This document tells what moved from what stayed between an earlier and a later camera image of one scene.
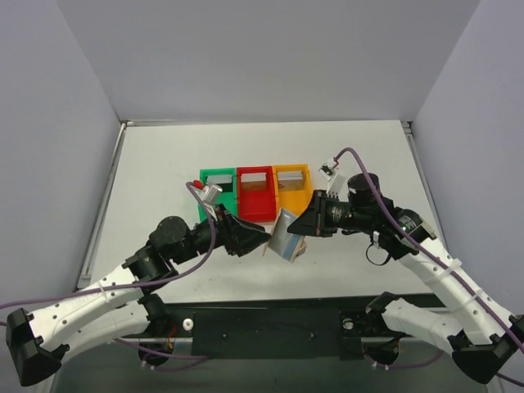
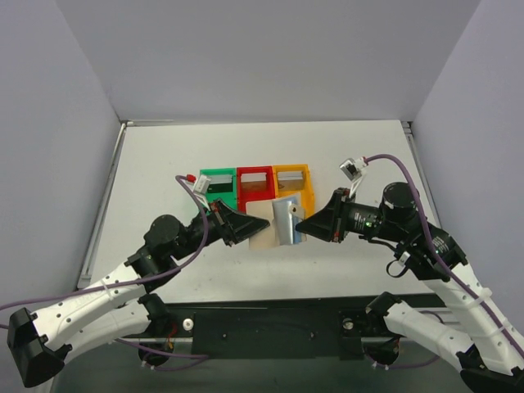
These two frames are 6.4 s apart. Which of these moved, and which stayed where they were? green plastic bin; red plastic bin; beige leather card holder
Moved: beige leather card holder
Stayed: red plastic bin; green plastic bin
